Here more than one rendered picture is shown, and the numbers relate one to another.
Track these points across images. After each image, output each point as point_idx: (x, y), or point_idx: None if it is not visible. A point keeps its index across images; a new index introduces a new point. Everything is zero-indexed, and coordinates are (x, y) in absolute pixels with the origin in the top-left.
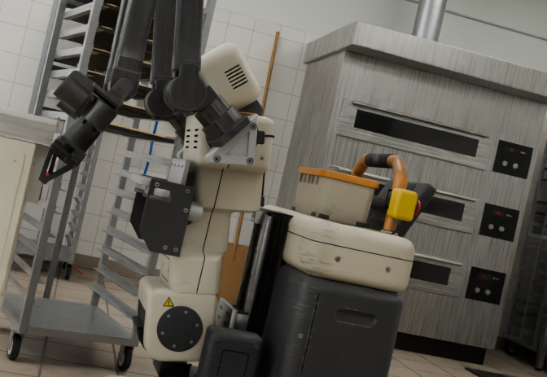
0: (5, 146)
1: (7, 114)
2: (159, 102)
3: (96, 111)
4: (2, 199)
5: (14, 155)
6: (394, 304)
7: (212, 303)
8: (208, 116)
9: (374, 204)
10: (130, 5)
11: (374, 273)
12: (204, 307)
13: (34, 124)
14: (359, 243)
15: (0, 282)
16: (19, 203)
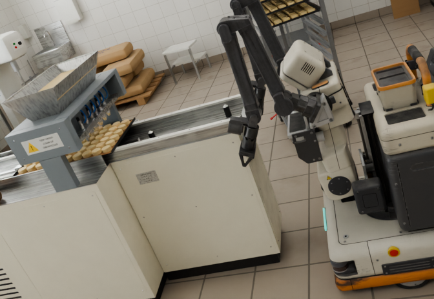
0: (225, 139)
1: (219, 125)
2: None
3: (248, 133)
4: (237, 159)
5: (231, 140)
6: None
7: (349, 170)
8: (299, 110)
9: None
10: (236, 81)
11: (425, 143)
12: (347, 173)
13: None
14: (409, 132)
15: (255, 188)
16: (245, 157)
